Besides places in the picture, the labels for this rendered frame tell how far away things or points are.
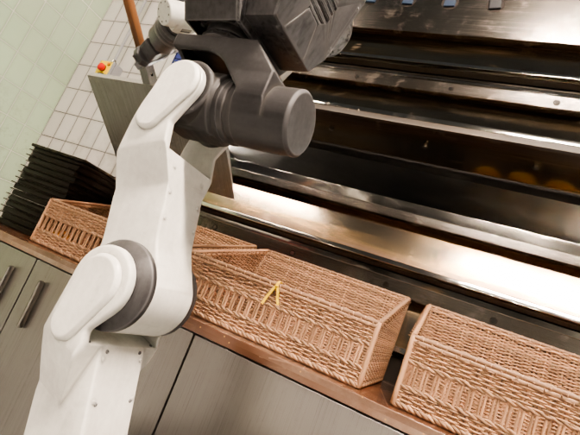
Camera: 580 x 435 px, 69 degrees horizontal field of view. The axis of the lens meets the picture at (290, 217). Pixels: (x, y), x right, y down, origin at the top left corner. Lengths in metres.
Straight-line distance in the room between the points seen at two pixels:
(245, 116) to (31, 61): 2.01
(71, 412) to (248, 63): 0.60
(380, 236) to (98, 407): 1.09
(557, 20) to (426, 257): 1.00
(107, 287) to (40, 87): 2.08
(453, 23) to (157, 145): 1.45
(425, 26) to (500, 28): 0.27
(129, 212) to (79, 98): 1.90
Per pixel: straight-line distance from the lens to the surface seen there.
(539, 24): 1.93
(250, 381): 1.00
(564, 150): 1.49
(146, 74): 1.43
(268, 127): 0.68
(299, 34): 0.81
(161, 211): 0.71
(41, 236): 1.58
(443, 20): 1.96
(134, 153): 0.76
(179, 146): 1.46
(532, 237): 1.54
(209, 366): 1.05
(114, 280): 0.66
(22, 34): 2.61
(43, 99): 2.67
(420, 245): 1.52
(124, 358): 0.76
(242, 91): 0.71
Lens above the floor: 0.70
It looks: 11 degrees up
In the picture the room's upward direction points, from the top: 21 degrees clockwise
